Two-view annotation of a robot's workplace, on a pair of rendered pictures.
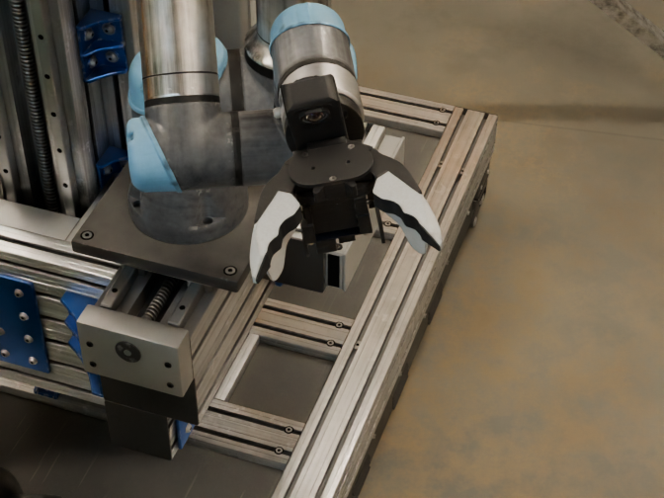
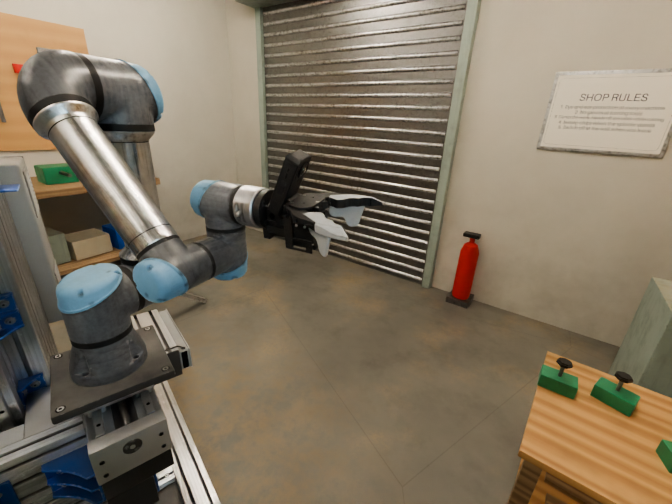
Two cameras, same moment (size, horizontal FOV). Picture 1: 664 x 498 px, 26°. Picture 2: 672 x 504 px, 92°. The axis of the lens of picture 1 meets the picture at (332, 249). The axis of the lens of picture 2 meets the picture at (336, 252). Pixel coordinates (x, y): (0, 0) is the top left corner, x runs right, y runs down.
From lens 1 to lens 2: 1.00 m
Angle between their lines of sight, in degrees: 53
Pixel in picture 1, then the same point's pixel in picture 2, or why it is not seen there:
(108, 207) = (60, 391)
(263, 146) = (219, 248)
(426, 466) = (207, 443)
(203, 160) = (197, 264)
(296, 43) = (223, 186)
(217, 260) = (154, 369)
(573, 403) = (232, 389)
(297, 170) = (299, 205)
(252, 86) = not seen: hidden behind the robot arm
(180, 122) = (174, 249)
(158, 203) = (105, 361)
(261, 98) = not seen: hidden behind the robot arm
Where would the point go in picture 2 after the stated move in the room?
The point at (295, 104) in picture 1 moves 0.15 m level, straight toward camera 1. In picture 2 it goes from (300, 159) to (394, 170)
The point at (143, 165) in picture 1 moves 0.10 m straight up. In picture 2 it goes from (168, 278) to (157, 216)
